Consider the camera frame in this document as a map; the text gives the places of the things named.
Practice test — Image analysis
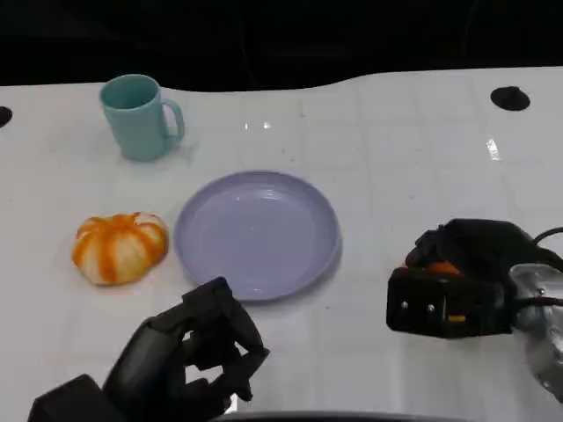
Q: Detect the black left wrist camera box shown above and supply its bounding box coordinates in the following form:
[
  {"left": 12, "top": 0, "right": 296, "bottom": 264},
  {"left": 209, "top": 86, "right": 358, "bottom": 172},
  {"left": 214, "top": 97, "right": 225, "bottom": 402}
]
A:
[{"left": 28, "top": 374, "right": 128, "bottom": 422}]

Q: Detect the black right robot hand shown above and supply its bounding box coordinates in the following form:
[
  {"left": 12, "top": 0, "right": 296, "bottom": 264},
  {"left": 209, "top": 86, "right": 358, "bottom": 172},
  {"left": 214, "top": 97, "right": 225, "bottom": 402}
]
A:
[{"left": 404, "top": 218, "right": 563, "bottom": 300}]

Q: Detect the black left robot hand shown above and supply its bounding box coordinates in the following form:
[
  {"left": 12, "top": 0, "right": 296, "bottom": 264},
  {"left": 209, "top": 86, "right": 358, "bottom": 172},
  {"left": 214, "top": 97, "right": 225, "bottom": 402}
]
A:
[{"left": 103, "top": 276, "right": 270, "bottom": 418}]

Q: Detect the lilac plate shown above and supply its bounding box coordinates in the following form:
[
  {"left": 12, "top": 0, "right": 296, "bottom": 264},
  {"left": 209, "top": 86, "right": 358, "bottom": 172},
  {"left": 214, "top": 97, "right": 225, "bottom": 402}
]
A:
[{"left": 172, "top": 171, "right": 343, "bottom": 302}]

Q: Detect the pale green mug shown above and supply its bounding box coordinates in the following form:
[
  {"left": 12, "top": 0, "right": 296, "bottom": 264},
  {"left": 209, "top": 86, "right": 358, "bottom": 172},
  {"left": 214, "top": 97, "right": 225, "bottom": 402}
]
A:
[{"left": 98, "top": 74, "right": 185, "bottom": 162}]

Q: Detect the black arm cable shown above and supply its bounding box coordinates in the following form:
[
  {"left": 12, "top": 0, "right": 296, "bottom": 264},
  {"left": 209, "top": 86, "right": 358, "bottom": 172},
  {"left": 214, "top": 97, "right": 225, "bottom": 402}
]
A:
[{"left": 532, "top": 227, "right": 563, "bottom": 244}]

